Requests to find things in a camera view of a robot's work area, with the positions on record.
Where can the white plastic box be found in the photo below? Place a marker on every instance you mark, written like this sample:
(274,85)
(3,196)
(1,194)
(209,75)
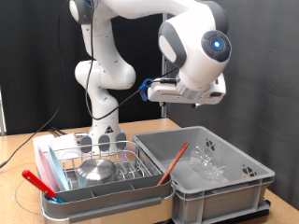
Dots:
(42,143)

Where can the light blue plate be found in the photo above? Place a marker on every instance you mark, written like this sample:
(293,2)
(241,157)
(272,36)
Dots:
(59,171)

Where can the white plastic mug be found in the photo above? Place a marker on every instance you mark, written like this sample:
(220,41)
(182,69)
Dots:
(67,143)

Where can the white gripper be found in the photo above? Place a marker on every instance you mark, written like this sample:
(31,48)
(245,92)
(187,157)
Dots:
(165,93)

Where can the blue wrist camera bracket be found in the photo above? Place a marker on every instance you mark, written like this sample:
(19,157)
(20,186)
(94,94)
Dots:
(145,88)

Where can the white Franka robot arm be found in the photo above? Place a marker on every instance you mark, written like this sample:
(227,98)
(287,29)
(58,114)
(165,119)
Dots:
(106,81)

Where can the pink plate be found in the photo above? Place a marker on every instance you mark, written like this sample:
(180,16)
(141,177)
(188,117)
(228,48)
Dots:
(43,168)

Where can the grey metal post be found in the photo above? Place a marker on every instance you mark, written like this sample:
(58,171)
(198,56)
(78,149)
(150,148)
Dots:
(164,90)
(2,112)

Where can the clear wine glass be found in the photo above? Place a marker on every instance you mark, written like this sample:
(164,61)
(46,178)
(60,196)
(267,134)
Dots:
(202,161)

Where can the grey plastic crate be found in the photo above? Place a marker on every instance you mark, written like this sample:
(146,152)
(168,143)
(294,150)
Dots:
(218,202)

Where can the dark grey backdrop curtain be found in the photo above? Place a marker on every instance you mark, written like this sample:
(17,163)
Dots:
(264,93)

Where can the stainless steel pot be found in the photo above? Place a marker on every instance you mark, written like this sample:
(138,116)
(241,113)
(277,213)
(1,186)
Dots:
(96,171)

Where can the reddish brown wooden stick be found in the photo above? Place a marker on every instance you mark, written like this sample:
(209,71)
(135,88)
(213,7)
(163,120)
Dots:
(173,163)

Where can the grey dish rack base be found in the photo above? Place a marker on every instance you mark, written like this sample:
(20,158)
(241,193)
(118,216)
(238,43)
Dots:
(109,199)

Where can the black backdrop curtain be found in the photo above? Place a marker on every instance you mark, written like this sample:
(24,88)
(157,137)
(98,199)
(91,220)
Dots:
(18,46)

